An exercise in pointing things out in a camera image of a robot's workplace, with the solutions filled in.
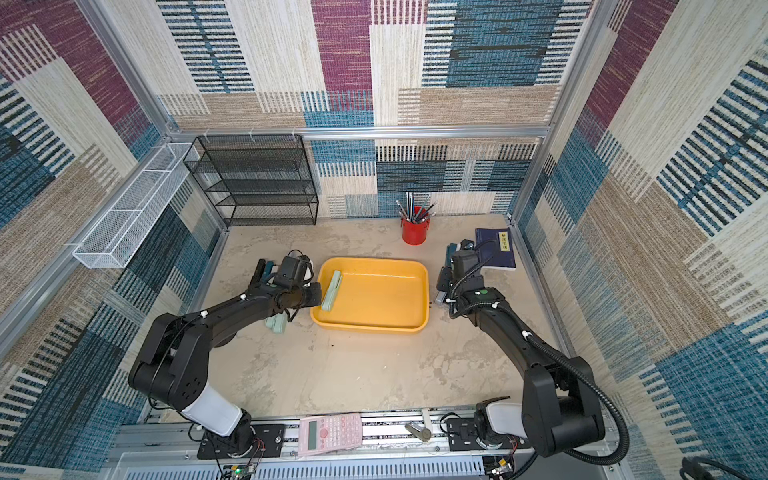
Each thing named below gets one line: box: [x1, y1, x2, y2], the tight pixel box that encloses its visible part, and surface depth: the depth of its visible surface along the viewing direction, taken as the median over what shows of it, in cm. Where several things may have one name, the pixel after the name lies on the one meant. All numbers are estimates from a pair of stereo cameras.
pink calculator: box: [298, 413, 363, 457], surface depth 75 cm
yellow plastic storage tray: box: [310, 256, 429, 333], surface depth 99 cm
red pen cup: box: [400, 218, 431, 245], surface depth 117 cm
